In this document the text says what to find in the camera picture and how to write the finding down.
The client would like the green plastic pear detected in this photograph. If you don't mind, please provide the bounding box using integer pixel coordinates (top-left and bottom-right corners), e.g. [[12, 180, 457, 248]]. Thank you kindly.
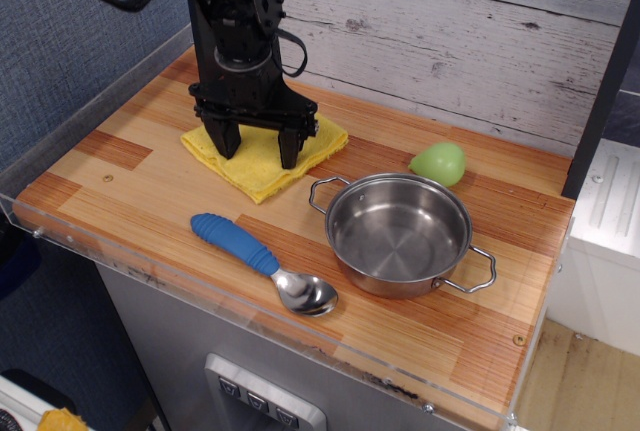
[[409, 142, 466, 187]]

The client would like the white aluminium box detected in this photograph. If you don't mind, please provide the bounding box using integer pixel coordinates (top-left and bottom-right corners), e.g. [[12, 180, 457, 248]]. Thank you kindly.
[[547, 139, 639, 355]]

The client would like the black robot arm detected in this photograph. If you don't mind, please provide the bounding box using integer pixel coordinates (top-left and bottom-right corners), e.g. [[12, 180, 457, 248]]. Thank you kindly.
[[187, 0, 319, 169]]

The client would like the yellow cloth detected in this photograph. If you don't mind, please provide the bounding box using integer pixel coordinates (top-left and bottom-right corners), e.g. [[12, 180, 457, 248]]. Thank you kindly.
[[181, 116, 348, 204]]

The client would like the black right frame post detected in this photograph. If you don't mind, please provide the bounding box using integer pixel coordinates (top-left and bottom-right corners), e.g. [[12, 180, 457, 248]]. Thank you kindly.
[[561, 0, 639, 199]]

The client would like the stainless steel pot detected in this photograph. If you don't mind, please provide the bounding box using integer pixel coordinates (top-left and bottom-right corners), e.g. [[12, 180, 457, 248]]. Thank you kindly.
[[309, 173, 497, 299]]

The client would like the silver button control panel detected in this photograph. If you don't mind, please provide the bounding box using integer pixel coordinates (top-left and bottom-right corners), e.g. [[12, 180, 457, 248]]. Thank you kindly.
[[204, 353, 328, 430]]

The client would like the clear acrylic table guard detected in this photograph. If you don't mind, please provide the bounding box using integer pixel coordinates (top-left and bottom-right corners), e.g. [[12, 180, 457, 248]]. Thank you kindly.
[[1, 34, 573, 430]]

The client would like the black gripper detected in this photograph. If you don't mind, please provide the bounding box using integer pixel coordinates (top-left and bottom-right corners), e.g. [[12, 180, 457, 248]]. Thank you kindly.
[[189, 50, 319, 169]]

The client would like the blue handled metal spoon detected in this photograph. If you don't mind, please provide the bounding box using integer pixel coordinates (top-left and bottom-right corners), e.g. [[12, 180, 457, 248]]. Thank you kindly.
[[190, 213, 339, 317]]

